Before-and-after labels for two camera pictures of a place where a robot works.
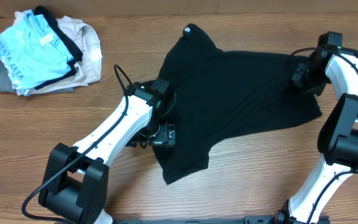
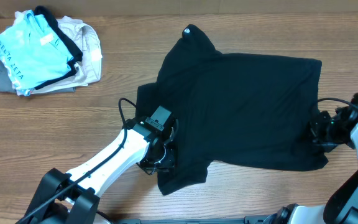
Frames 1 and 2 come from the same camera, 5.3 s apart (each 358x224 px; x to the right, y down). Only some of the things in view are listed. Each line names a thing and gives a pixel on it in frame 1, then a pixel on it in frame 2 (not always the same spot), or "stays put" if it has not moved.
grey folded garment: (2, 81) stays put
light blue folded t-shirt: (32, 55) stays put
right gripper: (296, 81) → (321, 117)
